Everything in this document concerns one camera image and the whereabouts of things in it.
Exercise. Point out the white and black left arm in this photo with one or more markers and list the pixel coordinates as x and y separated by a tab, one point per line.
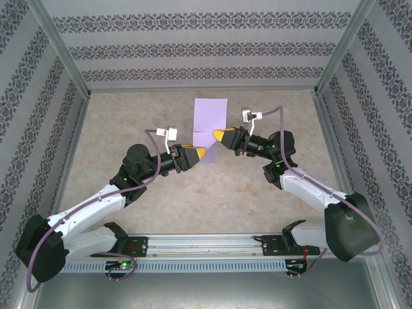
90	204

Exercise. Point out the light purple paper sheet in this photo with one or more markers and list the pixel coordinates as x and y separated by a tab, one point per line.
209	112

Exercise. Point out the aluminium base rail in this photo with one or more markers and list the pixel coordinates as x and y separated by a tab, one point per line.
206	244

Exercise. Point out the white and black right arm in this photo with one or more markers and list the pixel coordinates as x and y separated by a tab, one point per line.
309	186

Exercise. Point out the grey metal sheet panel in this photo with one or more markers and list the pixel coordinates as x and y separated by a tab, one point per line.
206	293

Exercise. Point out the white left camera bracket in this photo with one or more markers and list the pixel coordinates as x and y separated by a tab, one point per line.
166	146

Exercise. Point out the aluminium frame leg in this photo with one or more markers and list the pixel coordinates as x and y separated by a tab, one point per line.
383	283
27	301

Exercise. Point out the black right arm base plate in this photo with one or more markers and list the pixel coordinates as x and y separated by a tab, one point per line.
270	246

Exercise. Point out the white camera bracket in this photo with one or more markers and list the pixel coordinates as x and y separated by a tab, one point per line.
166	146
252	127

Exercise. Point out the aluminium side rail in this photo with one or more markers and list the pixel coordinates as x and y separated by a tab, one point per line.
327	128
77	128

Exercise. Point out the aluminium frame post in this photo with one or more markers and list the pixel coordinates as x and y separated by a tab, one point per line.
58	48
342	48

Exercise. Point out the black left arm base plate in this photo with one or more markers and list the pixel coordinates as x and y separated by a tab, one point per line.
138	248

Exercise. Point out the white right camera bracket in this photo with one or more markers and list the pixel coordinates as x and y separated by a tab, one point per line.
252	127

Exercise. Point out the small circuit board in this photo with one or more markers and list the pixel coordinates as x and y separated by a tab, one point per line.
296	266
122	265

